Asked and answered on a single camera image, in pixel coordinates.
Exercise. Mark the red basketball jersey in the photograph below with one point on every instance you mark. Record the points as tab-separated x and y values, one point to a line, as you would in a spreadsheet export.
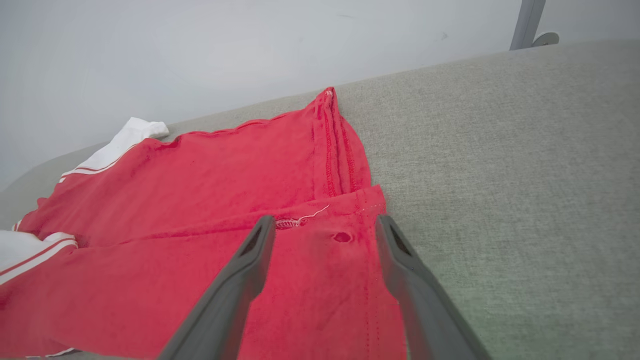
200	200

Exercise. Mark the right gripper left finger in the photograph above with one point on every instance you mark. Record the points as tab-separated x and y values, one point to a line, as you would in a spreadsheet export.
225	305

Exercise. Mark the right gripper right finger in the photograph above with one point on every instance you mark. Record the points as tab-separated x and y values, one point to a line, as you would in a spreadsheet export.
425	310

